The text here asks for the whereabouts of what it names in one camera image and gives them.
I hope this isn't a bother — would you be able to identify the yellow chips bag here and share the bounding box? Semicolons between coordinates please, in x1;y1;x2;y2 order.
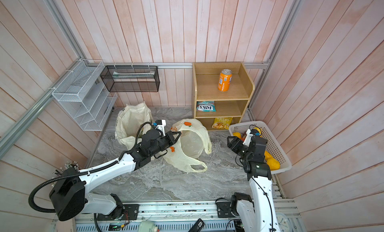
212;117;233;130

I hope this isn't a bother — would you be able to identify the Fox's candy bag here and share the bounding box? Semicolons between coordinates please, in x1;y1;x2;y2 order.
197;101;216;112

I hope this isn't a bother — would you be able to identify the black handheld device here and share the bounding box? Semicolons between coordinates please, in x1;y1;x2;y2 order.
189;219;205;232

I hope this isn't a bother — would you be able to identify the black mesh wall basket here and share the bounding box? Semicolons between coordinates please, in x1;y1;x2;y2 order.
101;65;160;92

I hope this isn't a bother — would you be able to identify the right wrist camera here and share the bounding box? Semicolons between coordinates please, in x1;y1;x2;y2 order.
243;128;261;146

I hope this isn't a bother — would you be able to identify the red pen cup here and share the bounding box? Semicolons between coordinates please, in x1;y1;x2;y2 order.
54;162;79;177

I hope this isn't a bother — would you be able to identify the white plastic basket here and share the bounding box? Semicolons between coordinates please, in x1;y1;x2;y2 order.
229;121;292;175

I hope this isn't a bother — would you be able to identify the orange soda can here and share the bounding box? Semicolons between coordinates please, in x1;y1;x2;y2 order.
218;69;233;92

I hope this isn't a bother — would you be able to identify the wooden three-tier shelf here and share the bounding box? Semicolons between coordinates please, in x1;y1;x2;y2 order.
193;62;255;131

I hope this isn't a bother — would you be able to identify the white analog clock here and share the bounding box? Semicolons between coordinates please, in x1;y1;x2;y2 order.
276;212;293;232

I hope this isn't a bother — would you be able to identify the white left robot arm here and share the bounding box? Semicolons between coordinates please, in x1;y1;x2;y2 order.
28;130;182;221

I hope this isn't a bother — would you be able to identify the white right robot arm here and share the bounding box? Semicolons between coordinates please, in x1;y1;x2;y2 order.
227;136;281;232

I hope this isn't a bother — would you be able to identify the cream canvas tote bag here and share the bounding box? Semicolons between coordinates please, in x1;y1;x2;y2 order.
115;102;154;151

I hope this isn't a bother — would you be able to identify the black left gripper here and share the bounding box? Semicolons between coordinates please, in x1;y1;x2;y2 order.
149;130;182;157

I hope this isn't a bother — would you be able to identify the yellow toy mango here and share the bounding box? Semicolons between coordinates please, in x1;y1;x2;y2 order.
267;158;281;171

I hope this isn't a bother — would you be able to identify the orange round fruit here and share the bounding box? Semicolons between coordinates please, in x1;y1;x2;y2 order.
233;132;242;139

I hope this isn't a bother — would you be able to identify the white wire mesh rack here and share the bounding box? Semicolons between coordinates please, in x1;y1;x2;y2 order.
52;59;118;132

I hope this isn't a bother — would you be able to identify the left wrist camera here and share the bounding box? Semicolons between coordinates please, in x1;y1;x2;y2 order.
153;120;166;137

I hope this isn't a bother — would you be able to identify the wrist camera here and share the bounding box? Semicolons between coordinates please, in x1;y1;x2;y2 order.
153;120;166;137
243;128;261;146

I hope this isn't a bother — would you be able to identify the white round object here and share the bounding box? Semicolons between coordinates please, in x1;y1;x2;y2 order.
138;221;159;232

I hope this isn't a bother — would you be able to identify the orange-print plastic grocery bag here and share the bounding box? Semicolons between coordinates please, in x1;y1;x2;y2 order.
163;119;212;173

